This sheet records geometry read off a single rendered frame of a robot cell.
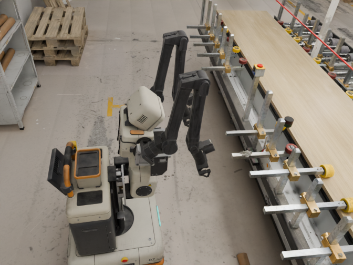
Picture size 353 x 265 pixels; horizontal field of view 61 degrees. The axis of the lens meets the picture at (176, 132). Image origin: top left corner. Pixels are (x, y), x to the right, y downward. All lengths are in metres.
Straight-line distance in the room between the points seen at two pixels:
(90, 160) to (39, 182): 1.27
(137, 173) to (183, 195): 1.10
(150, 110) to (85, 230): 0.88
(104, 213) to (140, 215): 0.61
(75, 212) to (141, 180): 0.42
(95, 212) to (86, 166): 0.28
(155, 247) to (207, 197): 0.85
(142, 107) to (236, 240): 1.57
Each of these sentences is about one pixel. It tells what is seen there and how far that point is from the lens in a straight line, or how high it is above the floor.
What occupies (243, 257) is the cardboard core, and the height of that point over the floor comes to 0.08.
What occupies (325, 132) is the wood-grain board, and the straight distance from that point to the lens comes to 2.45.
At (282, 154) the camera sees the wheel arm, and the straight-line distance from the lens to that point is 2.18.
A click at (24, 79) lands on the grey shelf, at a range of 4.37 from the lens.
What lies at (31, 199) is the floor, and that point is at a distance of 3.02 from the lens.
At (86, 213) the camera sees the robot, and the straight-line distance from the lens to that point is 1.82.
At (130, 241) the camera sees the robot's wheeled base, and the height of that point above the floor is 0.28.
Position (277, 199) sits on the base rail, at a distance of 2.11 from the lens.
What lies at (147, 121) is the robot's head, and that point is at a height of 1.29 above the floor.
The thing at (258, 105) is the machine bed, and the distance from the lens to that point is 2.89.
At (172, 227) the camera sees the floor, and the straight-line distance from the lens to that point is 2.66.
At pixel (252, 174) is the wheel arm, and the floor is 0.96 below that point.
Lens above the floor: 2.28
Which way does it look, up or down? 41 degrees down
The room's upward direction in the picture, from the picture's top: 5 degrees clockwise
